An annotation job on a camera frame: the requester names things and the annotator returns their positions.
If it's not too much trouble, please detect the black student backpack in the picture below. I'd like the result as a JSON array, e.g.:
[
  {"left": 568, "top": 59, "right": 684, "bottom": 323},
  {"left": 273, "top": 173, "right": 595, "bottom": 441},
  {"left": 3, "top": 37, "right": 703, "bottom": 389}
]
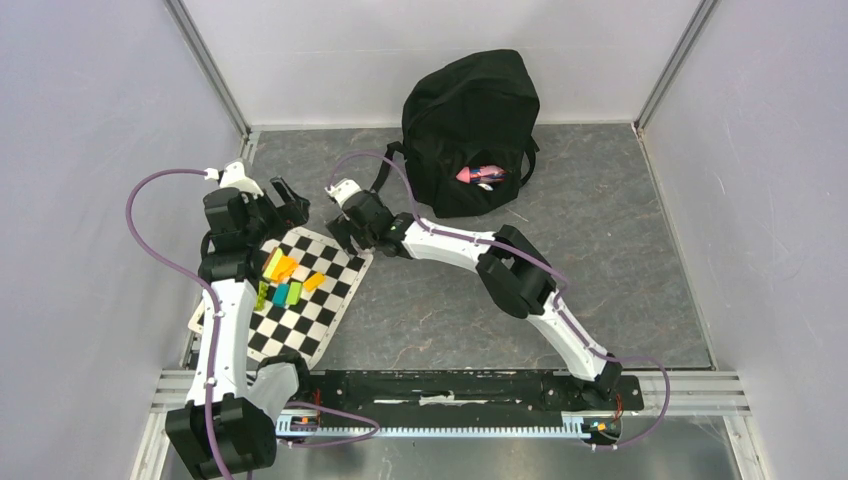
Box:
[{"left": 385, "top": 49, "right": 540, "bottom": 218}]

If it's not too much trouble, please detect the pink capped pencil tube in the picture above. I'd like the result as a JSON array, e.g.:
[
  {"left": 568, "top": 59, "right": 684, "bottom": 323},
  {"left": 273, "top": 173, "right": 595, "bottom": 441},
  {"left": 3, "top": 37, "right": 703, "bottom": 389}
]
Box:
[{"left": 455, "top": 165, "right": 507, "bottom": 185}]

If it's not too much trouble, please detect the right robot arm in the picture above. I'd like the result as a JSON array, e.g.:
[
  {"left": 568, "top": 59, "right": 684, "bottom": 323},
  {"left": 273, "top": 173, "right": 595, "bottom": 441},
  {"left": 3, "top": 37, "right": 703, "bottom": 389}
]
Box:
[{"left": 326, "top": 180, "right": 622, "bottom": 408}]

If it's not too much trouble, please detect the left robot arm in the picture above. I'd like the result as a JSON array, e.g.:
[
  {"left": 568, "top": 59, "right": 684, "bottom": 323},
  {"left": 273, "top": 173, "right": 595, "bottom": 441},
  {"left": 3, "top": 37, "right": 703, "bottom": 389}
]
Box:
[{"left": 165, "top": 177, "right": 314, "bottom": 479}]

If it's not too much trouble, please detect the orange toy block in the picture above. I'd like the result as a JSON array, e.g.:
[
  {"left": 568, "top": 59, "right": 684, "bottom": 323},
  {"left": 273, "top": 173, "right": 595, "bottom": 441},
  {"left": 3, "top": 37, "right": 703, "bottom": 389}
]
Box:
[{"left": 270, "top": 256, "right": 299, "bottom": 283}]

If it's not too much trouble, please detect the yellow toy block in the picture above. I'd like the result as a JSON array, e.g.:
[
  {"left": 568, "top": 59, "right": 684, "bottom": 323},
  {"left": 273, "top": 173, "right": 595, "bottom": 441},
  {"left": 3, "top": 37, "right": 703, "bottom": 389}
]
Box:
[{"left": 302, "top": 272, "right": 326, "bottom": 292}]

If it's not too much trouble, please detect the teal toy block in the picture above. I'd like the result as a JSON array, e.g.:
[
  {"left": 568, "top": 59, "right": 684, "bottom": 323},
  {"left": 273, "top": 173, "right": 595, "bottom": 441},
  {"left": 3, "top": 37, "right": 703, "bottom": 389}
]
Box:
[{"left": 271, "top": 284, "right": 290, "bottom": 308}]

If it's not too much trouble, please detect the green toy block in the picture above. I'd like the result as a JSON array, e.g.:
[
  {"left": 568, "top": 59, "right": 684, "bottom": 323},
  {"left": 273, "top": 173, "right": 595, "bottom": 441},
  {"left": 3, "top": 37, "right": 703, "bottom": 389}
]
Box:
[{"left": 285, "top": 281, "right": 303, "bottom": 306}]

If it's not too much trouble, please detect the checkered chess board mat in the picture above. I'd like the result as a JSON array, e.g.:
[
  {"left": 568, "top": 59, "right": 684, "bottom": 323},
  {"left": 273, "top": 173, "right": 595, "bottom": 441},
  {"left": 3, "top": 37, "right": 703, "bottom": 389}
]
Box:
[{"left": 188, "top": 226, "right": 374, "bottom": 370}]

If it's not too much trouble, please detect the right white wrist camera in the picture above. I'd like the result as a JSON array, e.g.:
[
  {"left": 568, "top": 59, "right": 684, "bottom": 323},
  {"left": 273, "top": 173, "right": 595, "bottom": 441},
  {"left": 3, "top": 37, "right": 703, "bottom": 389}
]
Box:
[{"left": 325, "top": 179, "right": 362, "bottom": 209}]

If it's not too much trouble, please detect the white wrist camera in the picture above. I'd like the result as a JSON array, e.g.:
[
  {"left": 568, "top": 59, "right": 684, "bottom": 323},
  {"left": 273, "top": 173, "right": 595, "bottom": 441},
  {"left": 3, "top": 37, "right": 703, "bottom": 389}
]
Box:
[
  {"left": 204, "top": 158, "right": 265, "bottom": 198},
  {"left": 325, "top": 179, "right": 362, "bottom": 209}
]

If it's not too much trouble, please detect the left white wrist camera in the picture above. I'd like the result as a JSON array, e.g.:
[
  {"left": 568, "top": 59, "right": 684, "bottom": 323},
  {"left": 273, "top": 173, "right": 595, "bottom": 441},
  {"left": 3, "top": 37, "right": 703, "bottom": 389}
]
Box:
[{"left": 204, "top": 158, "right": 265, "bottom": 198}]

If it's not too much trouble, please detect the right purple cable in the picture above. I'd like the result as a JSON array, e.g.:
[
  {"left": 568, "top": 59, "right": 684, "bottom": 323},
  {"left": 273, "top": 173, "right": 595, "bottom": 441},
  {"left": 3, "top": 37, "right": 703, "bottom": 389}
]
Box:
[{"left": 327, "top": 150, "right": 672, "bottom": 452}]

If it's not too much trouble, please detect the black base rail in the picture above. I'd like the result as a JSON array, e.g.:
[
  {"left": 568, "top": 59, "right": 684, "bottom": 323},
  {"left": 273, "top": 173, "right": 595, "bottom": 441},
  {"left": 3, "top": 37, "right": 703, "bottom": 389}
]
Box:
[{"left": 257, "top": 368, "right": 645, "bottom": 429}]

